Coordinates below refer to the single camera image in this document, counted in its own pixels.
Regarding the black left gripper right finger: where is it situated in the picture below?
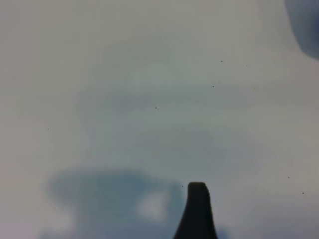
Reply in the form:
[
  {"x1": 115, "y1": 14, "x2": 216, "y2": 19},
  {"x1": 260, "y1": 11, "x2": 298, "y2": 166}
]
[{"x1": 206, "y1": 186, "x2": 218, "y2": 239}]

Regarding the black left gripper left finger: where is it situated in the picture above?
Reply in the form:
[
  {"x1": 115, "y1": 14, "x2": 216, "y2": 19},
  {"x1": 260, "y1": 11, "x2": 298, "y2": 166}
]
[{"x1": 173, "y1": 182, "x2": 211, "y2": 239}]

